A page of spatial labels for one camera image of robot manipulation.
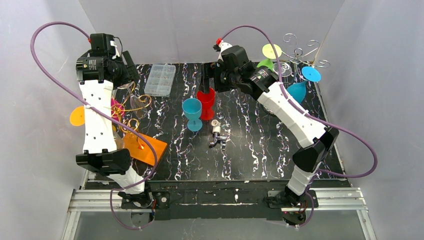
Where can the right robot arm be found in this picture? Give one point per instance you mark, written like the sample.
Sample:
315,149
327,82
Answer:
234,70

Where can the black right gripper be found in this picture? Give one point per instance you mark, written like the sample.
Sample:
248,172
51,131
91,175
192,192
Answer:
208,74

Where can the gold wire glass rack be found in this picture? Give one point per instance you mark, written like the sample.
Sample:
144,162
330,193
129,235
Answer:
126,105

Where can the clear wine glass gold rack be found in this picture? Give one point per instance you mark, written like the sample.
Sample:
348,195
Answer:
138,104

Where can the clear plastic screw box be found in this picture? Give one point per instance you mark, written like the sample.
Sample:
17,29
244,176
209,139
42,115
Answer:
160,80

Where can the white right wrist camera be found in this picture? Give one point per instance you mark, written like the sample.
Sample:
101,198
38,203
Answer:
220,46

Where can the orange yellow wine glass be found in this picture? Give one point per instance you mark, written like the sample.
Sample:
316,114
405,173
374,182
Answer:
77,116

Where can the pink wine glass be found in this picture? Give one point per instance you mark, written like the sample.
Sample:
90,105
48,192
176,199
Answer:
117,109

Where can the light blue wine glass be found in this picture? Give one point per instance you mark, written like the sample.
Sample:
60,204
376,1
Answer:
192,109

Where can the orange wooden rack base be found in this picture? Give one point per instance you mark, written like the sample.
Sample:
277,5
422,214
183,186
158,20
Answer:
140,151

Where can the blue wine glass silver rack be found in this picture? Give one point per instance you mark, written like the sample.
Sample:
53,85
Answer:
298,90

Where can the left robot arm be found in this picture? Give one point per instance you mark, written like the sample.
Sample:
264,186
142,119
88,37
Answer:
100,71

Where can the green wine glass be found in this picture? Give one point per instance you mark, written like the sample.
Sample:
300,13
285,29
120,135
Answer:
268,52

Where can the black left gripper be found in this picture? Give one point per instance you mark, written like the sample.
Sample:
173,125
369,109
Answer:
129,66

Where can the aluminium front rail frame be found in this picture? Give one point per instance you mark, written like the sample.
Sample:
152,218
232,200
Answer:
166,200

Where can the red wine glass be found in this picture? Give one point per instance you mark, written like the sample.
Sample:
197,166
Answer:
207,101

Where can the silver wire glass rack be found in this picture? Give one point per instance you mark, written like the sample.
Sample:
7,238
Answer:
298,56

